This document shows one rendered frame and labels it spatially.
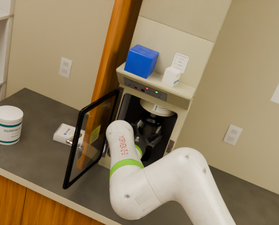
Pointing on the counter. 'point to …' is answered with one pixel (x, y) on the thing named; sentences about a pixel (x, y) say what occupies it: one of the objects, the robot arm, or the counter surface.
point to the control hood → (161, 87)
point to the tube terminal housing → (164, 62)
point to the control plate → (145, 89)
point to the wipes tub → (7, 125)
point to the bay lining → (131, 110)
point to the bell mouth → (158, 110)
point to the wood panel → (116, 45)
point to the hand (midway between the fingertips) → (149, 126)
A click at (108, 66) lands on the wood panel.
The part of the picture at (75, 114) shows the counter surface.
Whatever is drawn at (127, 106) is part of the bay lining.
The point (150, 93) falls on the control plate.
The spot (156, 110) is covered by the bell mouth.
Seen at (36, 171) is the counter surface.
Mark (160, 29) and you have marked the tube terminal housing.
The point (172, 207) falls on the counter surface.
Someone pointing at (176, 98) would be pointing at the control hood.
